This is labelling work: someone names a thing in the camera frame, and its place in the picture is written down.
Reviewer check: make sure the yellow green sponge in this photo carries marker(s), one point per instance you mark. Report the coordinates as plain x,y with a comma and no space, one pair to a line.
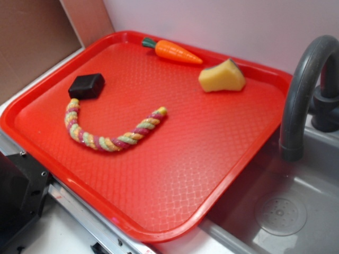
224,76

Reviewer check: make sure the red plastic tray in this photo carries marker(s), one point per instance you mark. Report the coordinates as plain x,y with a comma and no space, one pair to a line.
162,187

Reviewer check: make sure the orange toy carrot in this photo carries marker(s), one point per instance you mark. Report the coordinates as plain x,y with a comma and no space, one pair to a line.
171,51

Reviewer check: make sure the dark brown block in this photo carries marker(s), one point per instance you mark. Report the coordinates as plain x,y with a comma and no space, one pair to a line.
87,86

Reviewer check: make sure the grey plastic sink basin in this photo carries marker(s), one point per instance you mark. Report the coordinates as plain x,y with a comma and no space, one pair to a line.
275,206

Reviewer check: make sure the grey sink faucet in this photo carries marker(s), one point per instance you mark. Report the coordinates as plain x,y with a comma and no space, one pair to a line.
313,90

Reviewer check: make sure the brown cardboard panel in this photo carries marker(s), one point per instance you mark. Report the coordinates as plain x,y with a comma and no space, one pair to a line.
35,36

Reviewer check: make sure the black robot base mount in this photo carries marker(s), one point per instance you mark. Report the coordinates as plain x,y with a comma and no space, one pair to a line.
24,186

